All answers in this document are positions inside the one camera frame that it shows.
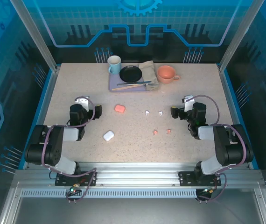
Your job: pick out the light blue mug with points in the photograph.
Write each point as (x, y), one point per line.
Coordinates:
(114, 66)

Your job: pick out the lavender placemat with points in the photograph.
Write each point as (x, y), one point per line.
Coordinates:
(114, 80)

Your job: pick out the beige folded cloth napkin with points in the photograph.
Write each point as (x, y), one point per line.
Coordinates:
(149, 72)

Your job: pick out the black round plate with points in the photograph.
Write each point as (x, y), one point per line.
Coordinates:
(131, 74)

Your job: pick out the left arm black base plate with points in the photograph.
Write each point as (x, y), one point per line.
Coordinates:
(60, 182)

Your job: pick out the aluminium frame post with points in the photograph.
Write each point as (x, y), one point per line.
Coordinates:
(35, 35)
(240, 35)

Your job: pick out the wooden utensil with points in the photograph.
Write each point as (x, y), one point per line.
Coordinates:
(126, 87)

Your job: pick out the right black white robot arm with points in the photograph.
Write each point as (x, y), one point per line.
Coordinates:
(224, 147)

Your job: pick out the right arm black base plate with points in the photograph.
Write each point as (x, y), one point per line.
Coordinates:
(185, 178)

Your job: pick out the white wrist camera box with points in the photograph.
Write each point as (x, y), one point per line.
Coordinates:
(81, 101)
(188, 102)

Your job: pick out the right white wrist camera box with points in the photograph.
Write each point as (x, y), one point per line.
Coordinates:
(188, 102)

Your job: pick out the aluminium mounting rail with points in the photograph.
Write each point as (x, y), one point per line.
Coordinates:
(135, 175)

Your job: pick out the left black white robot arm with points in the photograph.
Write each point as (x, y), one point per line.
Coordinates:
(53, 149)

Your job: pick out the blue table side trim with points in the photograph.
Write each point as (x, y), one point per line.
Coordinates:
(35, 121)
(236, 105)

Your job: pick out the small green LED connector board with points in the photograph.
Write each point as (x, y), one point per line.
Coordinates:
(73, 190)
(208, 191)

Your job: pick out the white earbud charging case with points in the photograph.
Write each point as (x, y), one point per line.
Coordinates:
(108, 135)

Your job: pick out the pink earbud charging case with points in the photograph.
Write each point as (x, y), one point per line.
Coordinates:
(120, 109)

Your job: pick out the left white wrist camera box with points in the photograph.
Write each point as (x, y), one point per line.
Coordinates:
(81, 101)

